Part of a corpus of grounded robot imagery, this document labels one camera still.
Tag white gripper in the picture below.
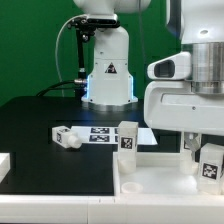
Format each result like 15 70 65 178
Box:
144 81 224 161

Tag white square table top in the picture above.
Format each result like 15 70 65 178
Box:
113 152 223 198

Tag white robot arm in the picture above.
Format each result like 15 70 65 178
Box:
73 0 224 151

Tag white marker sheet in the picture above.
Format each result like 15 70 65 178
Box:
71 126 157 145

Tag white front fence rail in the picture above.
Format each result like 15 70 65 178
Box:
0 195 224 224

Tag white fence rail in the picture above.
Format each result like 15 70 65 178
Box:
0 195 224 224
0 153 11 183

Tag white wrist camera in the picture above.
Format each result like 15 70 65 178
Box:
147 51 191 80

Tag black cables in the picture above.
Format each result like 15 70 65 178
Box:
35 79 88 98

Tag white left fence rail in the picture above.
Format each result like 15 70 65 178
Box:
0 153 11 183

